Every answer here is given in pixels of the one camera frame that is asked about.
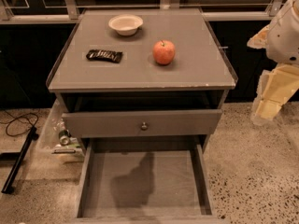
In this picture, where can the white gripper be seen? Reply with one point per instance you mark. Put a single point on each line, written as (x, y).
(284, 37)

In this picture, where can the red apple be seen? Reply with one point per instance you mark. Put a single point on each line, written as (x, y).
(163, 52)

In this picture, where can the grey drawer cabinet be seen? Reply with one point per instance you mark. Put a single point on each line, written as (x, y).
(198, 78)

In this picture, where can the grey top drawer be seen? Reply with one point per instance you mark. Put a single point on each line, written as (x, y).
(127, 124)

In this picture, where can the round metal drawer knob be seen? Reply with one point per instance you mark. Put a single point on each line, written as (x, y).
(144, 126)

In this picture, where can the grey open middle drawer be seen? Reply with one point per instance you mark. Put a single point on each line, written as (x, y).
(144, 182)

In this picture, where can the white paper bowl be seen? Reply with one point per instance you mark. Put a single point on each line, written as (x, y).
(125, 24)

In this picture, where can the black candy bar wrapper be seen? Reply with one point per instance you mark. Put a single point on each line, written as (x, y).
(104, 55)

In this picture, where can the green soda can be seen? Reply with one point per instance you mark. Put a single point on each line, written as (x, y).
(64, 137)

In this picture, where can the clear plastic bin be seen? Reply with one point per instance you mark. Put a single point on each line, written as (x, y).
(48, 141)

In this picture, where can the black floor stand bar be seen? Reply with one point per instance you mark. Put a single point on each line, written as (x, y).
(32, 135)

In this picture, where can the metal window rail frame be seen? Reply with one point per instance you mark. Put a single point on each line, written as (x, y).
(70, 11)

